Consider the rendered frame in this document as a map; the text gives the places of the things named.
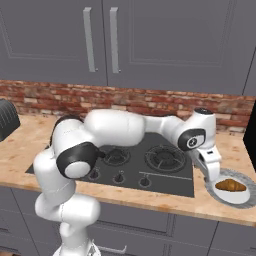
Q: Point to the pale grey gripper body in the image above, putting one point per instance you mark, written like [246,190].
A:
[212,168]

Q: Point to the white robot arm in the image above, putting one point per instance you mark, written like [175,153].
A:
[110,126]

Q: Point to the brown croissant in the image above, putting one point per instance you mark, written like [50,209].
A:
[230,185]

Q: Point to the white plate with grey rim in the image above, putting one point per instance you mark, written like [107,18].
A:
[237,198]

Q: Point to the black hob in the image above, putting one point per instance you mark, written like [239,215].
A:
[166,180]

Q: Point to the black appliance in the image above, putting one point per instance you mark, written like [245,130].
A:
[250,133]

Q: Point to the black hob knob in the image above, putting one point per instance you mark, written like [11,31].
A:
[144,181]
[119,177]
[94,174]

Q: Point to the grey base cupboard door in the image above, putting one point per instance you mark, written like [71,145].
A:
[233,241]

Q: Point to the long grey drawer front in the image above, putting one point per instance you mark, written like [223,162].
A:
[133,216]

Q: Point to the wide grey cupboard door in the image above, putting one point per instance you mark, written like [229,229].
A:
[180,40]

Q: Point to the grey base cupboard drawers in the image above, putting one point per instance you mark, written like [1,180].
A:
[15,223]

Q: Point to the dark grey ribbed appliance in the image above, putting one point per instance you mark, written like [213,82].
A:
[6,120]

